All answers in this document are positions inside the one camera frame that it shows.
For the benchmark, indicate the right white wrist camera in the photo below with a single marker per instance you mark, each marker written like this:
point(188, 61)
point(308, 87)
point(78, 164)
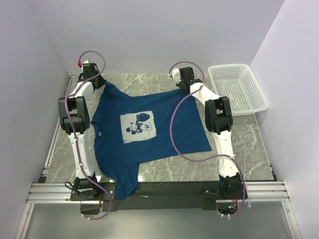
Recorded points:
point(175, 74)

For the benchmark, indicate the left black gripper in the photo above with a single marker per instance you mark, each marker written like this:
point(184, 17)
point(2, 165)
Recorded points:
point(98, 81)

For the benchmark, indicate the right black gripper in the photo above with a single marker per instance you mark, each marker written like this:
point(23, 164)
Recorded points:
point(184, 85)

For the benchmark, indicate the blue cartoon print t-shirt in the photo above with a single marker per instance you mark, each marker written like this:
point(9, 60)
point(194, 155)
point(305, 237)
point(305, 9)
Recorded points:
point(133, 130)

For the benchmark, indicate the aluminium frame rail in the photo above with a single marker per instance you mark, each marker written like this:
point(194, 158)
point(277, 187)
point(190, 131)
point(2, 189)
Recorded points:
point(266, 191)

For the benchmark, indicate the white plastic perforated basket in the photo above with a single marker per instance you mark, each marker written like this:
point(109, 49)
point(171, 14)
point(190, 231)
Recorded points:
point(239, 84)

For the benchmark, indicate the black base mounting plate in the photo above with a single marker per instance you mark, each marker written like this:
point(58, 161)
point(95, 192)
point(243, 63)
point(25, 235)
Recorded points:
point(155, 195)

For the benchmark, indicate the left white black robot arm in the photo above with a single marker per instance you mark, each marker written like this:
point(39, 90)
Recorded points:
point(75, 121)

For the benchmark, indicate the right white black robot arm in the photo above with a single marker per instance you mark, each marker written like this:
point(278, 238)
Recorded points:
point(218, 121)

